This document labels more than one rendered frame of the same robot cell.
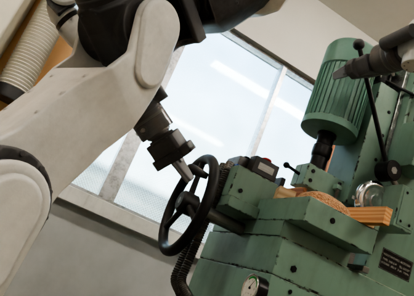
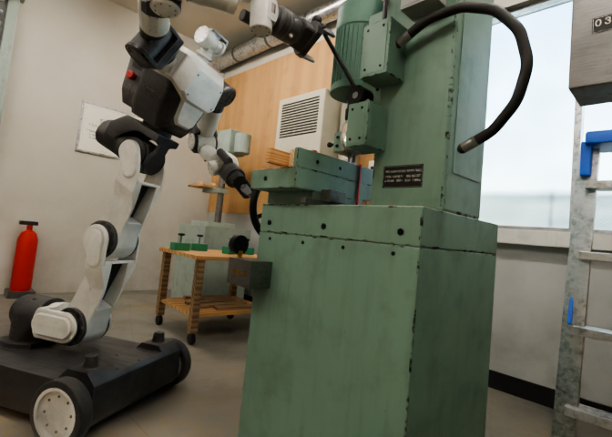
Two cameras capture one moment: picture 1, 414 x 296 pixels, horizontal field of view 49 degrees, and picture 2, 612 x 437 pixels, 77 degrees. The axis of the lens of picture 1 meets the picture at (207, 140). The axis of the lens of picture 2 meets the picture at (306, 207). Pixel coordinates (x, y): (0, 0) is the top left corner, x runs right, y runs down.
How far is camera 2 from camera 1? 1.57 m
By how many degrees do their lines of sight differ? 64
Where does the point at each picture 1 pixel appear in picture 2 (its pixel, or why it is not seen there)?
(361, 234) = (285, 175)
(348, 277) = (305, 211)
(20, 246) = (97, 249)
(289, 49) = not seen: outside the picture
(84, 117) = (120, 199)
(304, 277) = (276, 225)
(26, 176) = (94, 228)
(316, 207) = (256, 175)
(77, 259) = not seen: hidden behind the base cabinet
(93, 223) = not seen: hidden behind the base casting
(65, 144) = (117, 212)
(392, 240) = (392, 155)
